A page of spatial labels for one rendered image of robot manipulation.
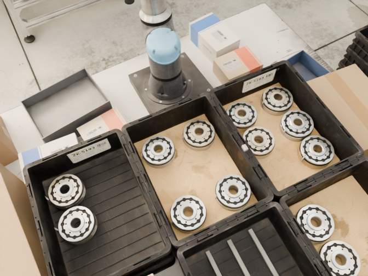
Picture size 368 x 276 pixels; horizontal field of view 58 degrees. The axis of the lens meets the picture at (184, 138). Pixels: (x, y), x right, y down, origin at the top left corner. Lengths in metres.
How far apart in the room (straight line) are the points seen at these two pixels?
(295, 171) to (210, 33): 0.69
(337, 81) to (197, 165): 0.57
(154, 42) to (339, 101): 0.65
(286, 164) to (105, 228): 0.58
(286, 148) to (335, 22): 1.88
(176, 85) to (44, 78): 1.46
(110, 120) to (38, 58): 1.53
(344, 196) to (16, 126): 1.19
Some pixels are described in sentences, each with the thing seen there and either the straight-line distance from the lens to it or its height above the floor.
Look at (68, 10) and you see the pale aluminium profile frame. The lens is 2.77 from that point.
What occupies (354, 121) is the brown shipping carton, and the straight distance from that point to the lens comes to 1.20.
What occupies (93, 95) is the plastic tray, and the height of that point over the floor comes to 0.75.
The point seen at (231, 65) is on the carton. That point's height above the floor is 0.77.
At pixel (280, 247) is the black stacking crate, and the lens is 1.00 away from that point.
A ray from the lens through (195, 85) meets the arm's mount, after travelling 1.32.
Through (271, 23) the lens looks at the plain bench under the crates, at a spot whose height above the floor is 0.70.
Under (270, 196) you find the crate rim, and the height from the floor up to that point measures 0.93.
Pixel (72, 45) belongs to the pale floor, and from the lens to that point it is 2.68.
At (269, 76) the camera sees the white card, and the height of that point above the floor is 0.89.
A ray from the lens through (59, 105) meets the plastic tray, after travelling 1.36.
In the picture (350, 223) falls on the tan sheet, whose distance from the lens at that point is 1.08.
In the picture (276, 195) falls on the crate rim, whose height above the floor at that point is 0.93.
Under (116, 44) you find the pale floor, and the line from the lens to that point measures 2.59.
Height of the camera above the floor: 1.78
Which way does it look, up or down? 61 degrees down
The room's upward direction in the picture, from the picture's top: 4 degrees counter-clockwise
